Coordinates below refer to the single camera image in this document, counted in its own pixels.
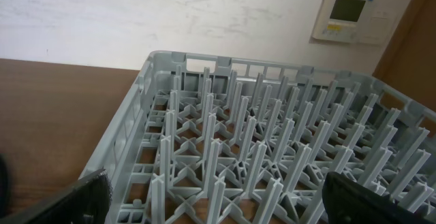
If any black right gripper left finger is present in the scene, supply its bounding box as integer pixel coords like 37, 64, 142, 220
1, 168, 112, 224

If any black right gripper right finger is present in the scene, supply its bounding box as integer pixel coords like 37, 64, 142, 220
322, 172, 431, 224

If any grey dishwasher rack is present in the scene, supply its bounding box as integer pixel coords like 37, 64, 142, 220
82, 51, 435, 223

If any white wall control panel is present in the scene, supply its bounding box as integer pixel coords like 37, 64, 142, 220
311, 0, 396, 45

